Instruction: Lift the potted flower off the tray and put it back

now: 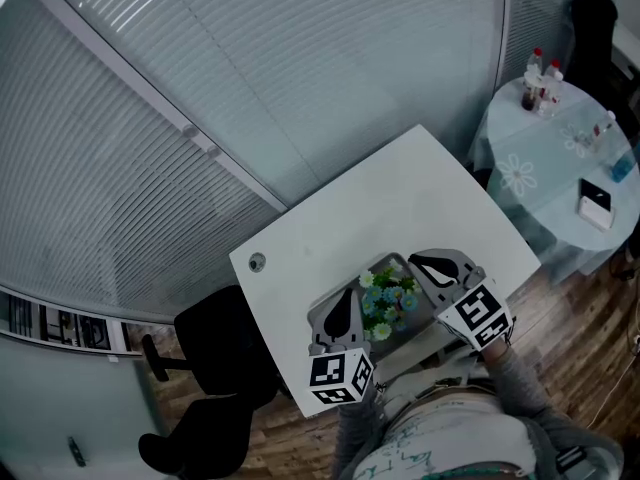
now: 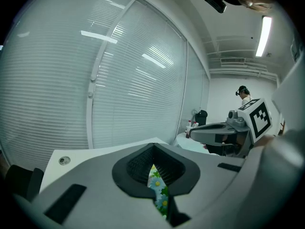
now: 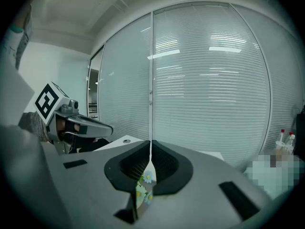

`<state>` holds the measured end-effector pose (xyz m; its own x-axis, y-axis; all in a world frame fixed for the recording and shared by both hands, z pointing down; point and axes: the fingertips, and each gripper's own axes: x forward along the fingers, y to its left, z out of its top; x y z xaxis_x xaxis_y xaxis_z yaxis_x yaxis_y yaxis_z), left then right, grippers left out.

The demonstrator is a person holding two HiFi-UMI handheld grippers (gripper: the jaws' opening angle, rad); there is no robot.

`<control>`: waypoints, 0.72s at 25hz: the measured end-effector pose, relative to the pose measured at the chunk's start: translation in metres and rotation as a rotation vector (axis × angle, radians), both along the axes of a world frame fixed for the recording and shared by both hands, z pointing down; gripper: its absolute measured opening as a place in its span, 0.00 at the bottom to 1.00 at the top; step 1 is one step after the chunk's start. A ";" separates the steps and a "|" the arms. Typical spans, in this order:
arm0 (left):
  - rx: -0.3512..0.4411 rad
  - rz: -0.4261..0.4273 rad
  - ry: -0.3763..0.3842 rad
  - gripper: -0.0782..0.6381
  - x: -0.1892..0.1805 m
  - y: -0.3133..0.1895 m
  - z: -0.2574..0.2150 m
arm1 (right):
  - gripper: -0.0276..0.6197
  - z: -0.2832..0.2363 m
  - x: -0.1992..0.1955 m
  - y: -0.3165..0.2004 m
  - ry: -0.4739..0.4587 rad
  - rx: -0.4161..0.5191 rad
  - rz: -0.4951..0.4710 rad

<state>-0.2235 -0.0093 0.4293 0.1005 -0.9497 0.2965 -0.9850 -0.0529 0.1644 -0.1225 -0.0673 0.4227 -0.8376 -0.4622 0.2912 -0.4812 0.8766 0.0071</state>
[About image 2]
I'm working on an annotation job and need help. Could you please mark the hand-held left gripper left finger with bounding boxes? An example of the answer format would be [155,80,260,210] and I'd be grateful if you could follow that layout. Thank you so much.
[30,142,172,229]

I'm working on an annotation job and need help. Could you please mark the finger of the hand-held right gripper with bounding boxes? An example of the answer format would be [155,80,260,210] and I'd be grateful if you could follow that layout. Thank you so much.
[202,122,231,128]
[190,125,238,146]

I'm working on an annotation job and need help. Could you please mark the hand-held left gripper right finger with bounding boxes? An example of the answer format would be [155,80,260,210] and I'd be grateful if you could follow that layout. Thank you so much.
[154,142,246,228]

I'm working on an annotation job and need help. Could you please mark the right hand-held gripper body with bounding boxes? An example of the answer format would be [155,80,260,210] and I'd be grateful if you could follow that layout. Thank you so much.
[225,98,273,157]

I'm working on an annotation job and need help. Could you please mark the blue white flower bouquet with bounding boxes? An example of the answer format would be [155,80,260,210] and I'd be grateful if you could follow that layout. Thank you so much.
[148,163,169,220]

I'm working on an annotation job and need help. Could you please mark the person's right forearm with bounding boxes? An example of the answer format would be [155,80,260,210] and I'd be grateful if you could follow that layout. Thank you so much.
[258,134,275,148]

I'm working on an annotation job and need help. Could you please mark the pale blue floral tablecloth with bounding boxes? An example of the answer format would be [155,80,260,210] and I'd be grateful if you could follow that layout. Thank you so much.
[173,131,212,154]

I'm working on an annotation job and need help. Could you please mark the black backpack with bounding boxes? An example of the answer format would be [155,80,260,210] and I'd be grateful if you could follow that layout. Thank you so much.
[194,109,209,127]

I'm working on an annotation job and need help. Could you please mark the white table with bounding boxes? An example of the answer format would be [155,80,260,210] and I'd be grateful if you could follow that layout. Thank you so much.
[39,136,176,193]

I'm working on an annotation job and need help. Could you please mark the white ceiling pipes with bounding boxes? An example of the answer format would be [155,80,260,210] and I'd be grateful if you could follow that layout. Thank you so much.
[206,36,281,82]

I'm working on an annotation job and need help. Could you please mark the ceiling air vent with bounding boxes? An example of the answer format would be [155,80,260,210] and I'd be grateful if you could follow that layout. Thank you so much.
[220,57,246,64]

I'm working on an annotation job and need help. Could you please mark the black office chair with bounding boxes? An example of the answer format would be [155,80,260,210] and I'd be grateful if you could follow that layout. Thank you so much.
[4,164,45,202]

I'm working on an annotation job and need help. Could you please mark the ceiling tube light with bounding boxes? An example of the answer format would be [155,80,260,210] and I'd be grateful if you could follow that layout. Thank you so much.
[255,15,273,58]

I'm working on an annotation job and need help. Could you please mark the glass partition with blinds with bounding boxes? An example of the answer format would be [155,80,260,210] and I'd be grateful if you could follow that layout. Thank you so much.
[0,0,212,174]

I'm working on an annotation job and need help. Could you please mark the black head-worn camera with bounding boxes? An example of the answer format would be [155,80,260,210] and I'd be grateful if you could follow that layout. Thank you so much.
[203,0,227,14]

